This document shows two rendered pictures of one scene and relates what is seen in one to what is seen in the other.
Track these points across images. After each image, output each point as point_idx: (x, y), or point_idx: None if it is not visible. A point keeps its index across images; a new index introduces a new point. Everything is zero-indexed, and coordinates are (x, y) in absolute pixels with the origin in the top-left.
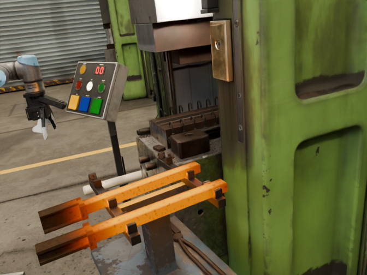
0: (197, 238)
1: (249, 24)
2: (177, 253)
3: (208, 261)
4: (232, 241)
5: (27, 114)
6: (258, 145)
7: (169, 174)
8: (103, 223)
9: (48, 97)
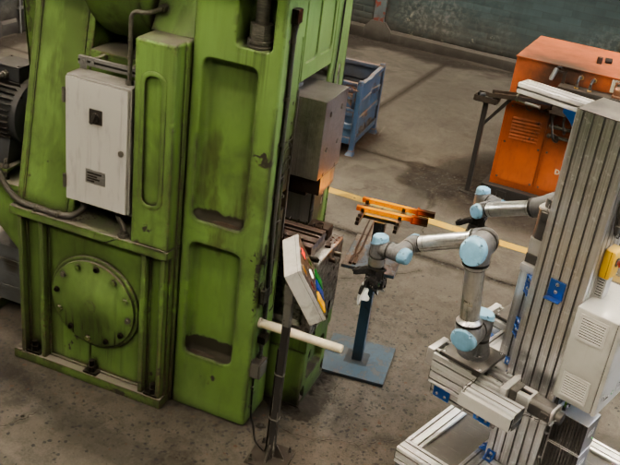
0: (349, 251)
1: None
2: (363, 253)
3: (359, 243)
4: None
5: (386, 282)
6: (325, 196)
7: (374, 208)
8: (412, 208)
9: (366, 267)
